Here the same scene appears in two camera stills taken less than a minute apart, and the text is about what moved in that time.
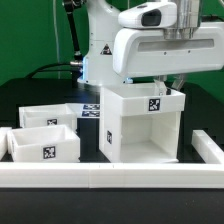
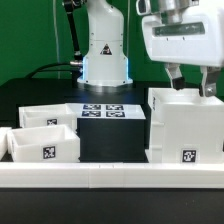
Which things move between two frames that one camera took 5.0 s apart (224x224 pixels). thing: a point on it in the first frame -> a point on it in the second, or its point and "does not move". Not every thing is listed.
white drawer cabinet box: (139, 125) -> (186, 127)
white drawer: (47, 115) does not move
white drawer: (49, 143) does not move
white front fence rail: (101, 175) does not move
